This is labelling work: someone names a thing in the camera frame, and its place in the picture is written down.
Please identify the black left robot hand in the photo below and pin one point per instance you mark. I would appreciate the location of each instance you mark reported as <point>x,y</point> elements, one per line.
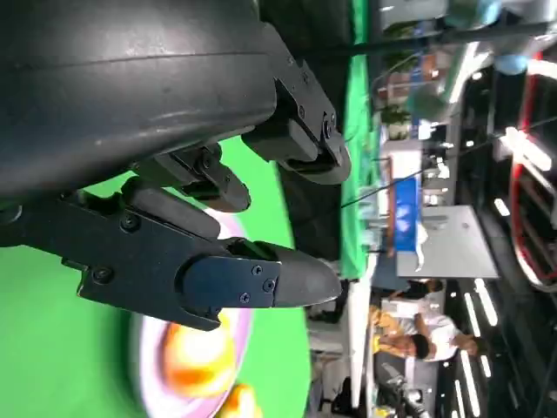
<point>130,78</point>

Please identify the orange and white bread roll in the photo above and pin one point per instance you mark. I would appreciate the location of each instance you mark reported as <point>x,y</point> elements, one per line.
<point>196,357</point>
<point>243,402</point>

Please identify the green table cloth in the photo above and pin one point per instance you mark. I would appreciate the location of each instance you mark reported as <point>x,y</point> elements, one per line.
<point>52,357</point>
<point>359,109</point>

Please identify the lilac plate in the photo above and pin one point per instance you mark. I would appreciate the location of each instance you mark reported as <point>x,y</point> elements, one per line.
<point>148,370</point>

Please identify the blue plastic bin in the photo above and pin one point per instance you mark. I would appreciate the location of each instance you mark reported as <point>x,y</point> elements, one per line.
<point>407,217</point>

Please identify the white table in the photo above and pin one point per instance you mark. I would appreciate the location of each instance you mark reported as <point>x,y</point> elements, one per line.
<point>359,339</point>

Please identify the person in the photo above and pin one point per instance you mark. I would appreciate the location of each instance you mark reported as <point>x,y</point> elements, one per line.
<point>439,324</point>
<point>428,287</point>

